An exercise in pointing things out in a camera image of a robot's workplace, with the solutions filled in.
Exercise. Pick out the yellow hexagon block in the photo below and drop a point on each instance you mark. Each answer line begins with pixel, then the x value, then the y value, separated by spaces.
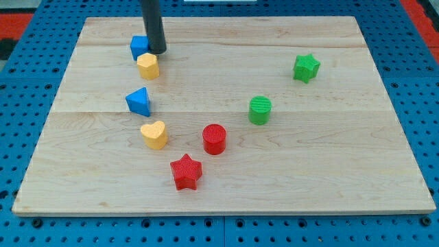
pixel 148 66

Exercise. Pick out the blue cube block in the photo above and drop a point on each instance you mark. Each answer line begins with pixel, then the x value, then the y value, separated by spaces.
pixel 139 45

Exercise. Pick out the red cylinder block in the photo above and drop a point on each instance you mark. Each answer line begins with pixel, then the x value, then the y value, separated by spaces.
pixel 214 139

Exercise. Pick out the green cylinder block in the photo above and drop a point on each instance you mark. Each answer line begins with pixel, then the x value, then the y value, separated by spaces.
pixel 259 110

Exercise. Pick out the light wooden board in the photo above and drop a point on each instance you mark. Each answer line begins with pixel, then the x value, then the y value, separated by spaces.
pixel 333 146

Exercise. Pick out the red star block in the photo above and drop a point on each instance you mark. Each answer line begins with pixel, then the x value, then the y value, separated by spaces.
pixel 186 172

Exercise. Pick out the yellow heart block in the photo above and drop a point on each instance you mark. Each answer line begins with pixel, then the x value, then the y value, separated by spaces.
pixel 154 135

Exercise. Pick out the blue triangle block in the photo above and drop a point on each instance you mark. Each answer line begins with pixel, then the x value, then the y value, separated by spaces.
pixel 138 102

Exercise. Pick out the green star block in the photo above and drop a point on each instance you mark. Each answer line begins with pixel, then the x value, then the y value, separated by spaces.
pixel 305 68

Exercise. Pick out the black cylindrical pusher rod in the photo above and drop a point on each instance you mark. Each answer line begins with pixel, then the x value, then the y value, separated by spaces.
pixel 152 19

